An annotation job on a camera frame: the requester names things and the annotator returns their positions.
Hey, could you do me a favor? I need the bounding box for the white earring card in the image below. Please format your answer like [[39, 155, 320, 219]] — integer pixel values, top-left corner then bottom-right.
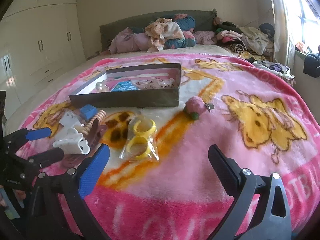
[[59, 111, 81, 127]]

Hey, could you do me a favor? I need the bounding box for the beige spiral hair tie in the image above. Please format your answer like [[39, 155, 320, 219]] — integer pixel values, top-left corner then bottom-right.
[[75, 109, 107, 137]]

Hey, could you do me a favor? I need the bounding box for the brown claw hair clip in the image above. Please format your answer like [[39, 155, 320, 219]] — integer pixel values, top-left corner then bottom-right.
[[62, 118, 107, 168]]

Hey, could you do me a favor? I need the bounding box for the small blue box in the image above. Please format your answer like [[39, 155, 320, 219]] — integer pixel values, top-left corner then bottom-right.
[[79, 105, 98, 121]]

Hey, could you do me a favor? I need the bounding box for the bag of yellow rings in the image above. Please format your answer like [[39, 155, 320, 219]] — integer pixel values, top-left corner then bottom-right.
[[119, 115, 159, 162]]

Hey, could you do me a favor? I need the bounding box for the pearl hair clip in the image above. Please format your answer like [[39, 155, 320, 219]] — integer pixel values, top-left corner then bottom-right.
[[95, 82, 110, 93]]

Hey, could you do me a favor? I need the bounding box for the pink floral scrunchie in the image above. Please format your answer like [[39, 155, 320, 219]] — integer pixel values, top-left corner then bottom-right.
[[131, 77, 178, 90]]

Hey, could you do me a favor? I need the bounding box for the pink pompom hair clip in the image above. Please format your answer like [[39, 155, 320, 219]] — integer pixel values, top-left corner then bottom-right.
[[183, 96, 215, 120]]

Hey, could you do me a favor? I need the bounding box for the person's left hand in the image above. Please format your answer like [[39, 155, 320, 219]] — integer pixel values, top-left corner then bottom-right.
[[1, 185, 27, 208]]

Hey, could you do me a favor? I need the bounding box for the pink cartoon bear blanket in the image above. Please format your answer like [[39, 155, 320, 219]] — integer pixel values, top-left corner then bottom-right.
[[23, 54, 319, 239]]

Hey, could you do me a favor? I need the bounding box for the white built-in wardrobe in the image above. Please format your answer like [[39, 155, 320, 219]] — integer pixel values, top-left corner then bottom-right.
[[1, 0, 86, 118]]

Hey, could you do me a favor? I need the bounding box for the grey cardboard box tray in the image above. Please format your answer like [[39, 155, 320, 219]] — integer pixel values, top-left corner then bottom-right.
[[69, 63, 182, 108]]

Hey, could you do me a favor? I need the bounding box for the pink pyjama bundle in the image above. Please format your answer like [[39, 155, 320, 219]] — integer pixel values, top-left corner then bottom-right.
[[108, 27, 156, 54]]

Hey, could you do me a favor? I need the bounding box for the floral laundry bag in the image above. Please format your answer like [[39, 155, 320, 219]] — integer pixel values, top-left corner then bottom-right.
[[252, 61, 295, 86]]

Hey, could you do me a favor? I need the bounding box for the dark jacket on sill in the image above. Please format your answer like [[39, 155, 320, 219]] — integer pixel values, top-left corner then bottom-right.
[[303, 48, 320, 78]]

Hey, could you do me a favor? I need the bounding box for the cream window curtain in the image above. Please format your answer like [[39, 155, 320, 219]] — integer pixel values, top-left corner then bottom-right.
[[271, 0, 295, 68]]

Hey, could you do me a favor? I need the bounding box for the peach patterned cloth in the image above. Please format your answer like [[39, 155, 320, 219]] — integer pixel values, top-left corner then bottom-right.
[[144, 18, 184, 52]]

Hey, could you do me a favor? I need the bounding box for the pile of mixed clothes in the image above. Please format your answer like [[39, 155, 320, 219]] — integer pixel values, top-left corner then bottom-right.
[[213, 17, 274, 61]]

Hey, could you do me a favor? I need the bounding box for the dark floral quilt roll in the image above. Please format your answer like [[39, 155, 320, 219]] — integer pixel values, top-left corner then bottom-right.
[[129, 14, 196, 52]]

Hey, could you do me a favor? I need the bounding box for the dark green headboard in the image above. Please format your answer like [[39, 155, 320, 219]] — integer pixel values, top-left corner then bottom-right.
[[99, 9, 217, 51]]

